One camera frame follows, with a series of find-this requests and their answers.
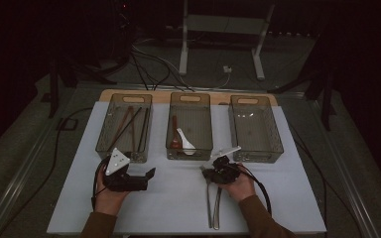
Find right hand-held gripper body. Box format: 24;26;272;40
200;146;242;185

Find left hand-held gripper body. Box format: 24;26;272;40
103;147;149;192

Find silver metal fork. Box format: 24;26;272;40
205;179;213;229

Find silver metal knife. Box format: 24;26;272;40
212;183;223;231

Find smoky clear plastic bin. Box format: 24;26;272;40
165;91;214;162
227;94;285;164
94;92;154;164

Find brown chopsticks pair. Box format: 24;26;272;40
106;106;144;153

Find white ceramic spoon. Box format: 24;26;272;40
176;127;196;156

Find brown wooden spoon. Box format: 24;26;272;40
171;115;182;149

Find person's right hand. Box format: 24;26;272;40
224;163;256;203

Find person's left hand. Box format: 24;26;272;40
93;164;130;216

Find white table cover sheet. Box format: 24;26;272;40
46;100;327;236

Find black tripod stand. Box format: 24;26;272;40
267;65;339;132
48;59;118;119

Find white metal stand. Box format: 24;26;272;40
178;0;276;81

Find right hand-held gripper cable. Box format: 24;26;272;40
239;120;356;229

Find hand-held gripper cable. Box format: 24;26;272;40
239;120;356;229
0;106;112;238

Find left hand-held gripper cable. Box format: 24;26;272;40
0;106;112;238

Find white plug cable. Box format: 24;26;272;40
178;70;231;91

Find black floor cables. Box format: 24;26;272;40
130;44;196;92

